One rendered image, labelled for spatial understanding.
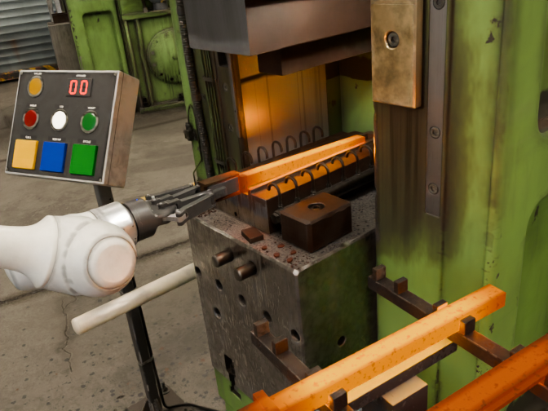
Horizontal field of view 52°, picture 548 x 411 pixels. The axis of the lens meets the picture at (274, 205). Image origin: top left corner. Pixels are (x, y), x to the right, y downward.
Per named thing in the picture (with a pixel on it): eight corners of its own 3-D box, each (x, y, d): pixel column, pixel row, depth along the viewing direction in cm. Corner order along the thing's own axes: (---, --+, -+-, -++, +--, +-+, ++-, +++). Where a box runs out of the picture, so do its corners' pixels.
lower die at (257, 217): (269, 234, 114) (265, 196, 110) (214, 207, 128) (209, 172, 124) (402, 171, 137) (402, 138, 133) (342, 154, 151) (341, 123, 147)
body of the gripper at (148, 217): (121, 234, 105) (165, 217, 110) (143, 249, 99) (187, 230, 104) (112, 198, 102) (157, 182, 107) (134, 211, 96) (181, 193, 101)
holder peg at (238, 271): (240, 284, 109) (239, 272, 108) (233, 279, 111) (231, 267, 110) (258, 275, 111) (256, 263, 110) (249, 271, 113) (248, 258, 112)
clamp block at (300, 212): (311, 254, 105) (308, 223, 102) (281, 240, 111) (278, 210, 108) (355, 231, 111) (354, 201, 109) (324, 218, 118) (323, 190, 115)
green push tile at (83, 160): (91, 176, 136) (95, 145, 136) (68, 173, 139) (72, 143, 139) (96, 177, 138) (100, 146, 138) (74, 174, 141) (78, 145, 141)
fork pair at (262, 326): (276, 356, 72) (274, 343, 71) (254, 334, 76) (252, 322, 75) (408, 289, 82) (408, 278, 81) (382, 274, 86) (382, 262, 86)
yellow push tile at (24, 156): (31, 169, 144) (36, 140, 144) (11, 166, 147) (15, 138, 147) (37, 170, 146) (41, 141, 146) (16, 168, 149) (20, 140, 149)
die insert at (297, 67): (282, 76, 109) (280, 45, 107) (258, 72, 115) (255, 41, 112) (383, 47, 126) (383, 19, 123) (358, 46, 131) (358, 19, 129)
